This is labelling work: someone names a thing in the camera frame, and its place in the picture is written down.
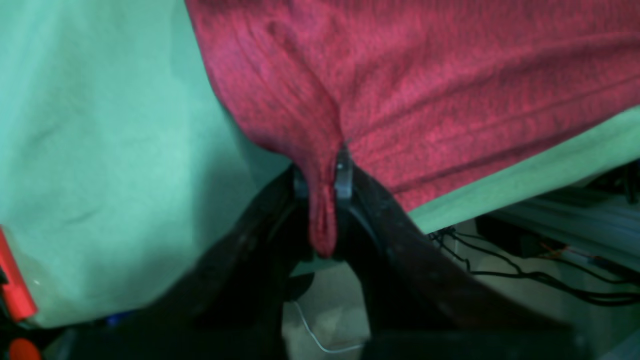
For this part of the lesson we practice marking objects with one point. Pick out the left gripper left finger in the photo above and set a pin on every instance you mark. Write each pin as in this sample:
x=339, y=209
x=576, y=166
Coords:
x=229, y=305

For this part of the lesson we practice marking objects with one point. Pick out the orange black clamp left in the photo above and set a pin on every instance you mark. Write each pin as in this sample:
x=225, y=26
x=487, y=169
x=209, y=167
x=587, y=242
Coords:
x=18, y=305

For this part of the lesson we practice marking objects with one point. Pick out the green table cloth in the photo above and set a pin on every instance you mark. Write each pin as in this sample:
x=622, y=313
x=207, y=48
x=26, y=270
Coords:
x=119, y=165

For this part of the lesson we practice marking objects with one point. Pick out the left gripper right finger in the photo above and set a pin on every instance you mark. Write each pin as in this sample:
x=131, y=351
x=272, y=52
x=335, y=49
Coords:
x=420, y=305

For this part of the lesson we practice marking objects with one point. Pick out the red long-sleeve T-shirt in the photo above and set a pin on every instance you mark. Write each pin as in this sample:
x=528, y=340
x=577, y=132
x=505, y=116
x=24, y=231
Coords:
x=429, y=95

